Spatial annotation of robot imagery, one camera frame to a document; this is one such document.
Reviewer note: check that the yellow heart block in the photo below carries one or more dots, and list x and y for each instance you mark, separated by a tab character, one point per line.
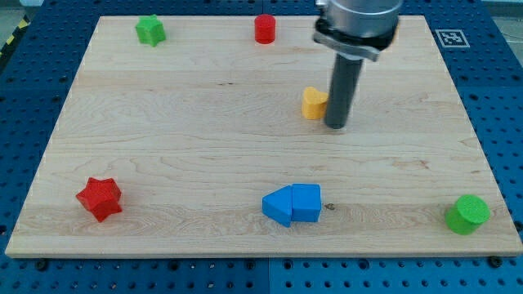
314	103

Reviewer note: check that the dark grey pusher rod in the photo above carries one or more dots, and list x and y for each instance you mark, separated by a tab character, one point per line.
343	83

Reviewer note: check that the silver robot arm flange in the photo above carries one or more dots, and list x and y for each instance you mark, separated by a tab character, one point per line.
357	29

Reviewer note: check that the blue cube block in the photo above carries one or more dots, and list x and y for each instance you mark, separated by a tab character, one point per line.
306	202

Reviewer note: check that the wooden board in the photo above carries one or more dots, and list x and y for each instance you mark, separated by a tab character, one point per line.
197	130

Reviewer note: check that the blue triangle block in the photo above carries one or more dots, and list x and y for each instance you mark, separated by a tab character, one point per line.
278	206

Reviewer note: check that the red cylinder block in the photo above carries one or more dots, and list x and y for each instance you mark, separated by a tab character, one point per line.
264	28

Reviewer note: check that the green star block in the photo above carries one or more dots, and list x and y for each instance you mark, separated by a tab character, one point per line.
150	30

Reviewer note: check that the red star block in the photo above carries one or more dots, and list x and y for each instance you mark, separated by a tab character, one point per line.
100	198

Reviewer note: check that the white fiducial marker tag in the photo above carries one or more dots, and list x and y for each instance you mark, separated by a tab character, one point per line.
452	38

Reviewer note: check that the green cylinder block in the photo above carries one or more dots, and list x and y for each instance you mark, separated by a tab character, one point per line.
467	214

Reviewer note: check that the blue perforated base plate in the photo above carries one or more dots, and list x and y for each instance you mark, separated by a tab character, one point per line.
46	55

